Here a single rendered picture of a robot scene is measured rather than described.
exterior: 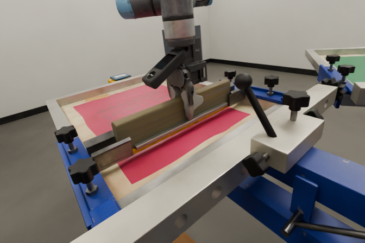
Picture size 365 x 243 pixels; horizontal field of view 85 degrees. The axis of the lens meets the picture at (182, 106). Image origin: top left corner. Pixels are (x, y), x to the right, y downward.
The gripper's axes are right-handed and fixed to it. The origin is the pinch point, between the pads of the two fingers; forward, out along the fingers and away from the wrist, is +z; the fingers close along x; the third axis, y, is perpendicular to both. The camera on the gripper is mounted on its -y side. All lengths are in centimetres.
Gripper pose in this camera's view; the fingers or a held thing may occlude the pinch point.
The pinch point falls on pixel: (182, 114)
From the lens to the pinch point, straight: 55.9
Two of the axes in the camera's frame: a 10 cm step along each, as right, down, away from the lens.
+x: -6.1, -2.6, 7.4
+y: 7.8, -3.3, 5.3
